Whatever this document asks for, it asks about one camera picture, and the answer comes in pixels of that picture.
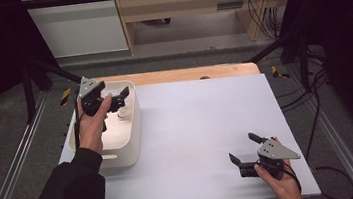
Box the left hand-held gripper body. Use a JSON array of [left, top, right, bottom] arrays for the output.
[[75, 72, 126, 118]]

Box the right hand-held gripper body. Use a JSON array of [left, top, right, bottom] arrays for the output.
[[236, 135, 304, 185]]

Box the white plastic shuttlecock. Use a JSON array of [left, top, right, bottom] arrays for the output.
[[116, 105, 135, 122]]

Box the white plastic storage bin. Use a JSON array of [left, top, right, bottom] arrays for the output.
[[61, 78, 148, 175]]

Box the person's right hand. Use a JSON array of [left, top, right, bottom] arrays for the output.
[[254, 159, 303, 199]]

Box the person's left hand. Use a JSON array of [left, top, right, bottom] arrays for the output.
[[75, 94, 119, 155]]

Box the yellow black tape strip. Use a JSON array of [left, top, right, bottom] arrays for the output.
[[58, 87, 73, 107], [270, 64, 291, 81]]

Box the white table cover sheet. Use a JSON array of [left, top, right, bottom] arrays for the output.
[[50, 66, 322, 199]]

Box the white cabinet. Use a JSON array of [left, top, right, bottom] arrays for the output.
[[19, 0, 130, 63]]

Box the black metal stand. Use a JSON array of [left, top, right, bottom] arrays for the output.
[[241, 30, 315, 99], [19, 53, 90, 125]]

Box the light wooden desk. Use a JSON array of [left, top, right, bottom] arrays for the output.
[[112, 0, 306, 58]]

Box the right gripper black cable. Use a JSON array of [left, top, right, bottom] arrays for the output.
[[281, 159, 304, 196]]

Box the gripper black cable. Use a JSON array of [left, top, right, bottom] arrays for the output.
[[281, 159, 304, 196], [68, 88, 92, 150]]

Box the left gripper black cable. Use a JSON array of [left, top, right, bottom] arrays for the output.
[[68, 88, 92, 150]]

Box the black floor cable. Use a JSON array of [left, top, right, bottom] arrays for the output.
[[275, 68, 340, 165], [312, 162, 353, 199]]

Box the hanging black cable bundle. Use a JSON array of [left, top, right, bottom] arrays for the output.
[[245, 0, 292, 43]]

